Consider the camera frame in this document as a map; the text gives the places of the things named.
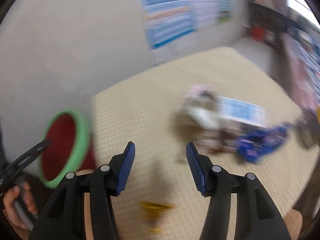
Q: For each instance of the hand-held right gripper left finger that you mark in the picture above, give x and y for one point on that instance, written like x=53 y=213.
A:
x=126 y=170

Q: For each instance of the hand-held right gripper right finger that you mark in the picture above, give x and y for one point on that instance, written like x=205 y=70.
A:
x=196 y=170

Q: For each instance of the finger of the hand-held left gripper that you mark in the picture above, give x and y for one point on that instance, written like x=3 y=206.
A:
x=25 y=160

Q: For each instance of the red bin with green rim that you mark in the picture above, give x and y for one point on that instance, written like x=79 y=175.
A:
x=60 y=150

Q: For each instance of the small yellow wrapper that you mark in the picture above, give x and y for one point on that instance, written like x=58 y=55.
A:
x=156 y=207

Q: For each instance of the pink wrapper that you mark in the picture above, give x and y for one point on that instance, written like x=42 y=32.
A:
x=200 y=110

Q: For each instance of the blue cookie wrapper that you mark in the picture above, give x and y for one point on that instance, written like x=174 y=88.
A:
x=260 y=142

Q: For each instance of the white and blue packet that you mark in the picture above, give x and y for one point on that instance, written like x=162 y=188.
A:
x=241 y=111

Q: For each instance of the person's left hand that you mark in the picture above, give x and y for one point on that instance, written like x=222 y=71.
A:
x=11 y=205

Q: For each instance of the grey mug with yellow inside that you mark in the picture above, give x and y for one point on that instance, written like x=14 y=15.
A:
x=318 y=115

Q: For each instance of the small red bin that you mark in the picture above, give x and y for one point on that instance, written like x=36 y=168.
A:
x=257 y=33

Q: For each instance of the dark metal desk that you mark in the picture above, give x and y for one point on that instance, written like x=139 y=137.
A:
x=272 y=22

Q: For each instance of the window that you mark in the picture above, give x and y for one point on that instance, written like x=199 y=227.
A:
x=305 y=2

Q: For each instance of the large blue wall poster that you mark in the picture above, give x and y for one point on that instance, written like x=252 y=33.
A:
x=167 y=15

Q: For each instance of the white grid wall poster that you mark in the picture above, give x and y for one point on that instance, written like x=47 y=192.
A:
x=205 y=2

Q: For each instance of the green-edged wall poster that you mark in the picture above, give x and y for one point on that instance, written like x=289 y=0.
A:
x=225 y=2

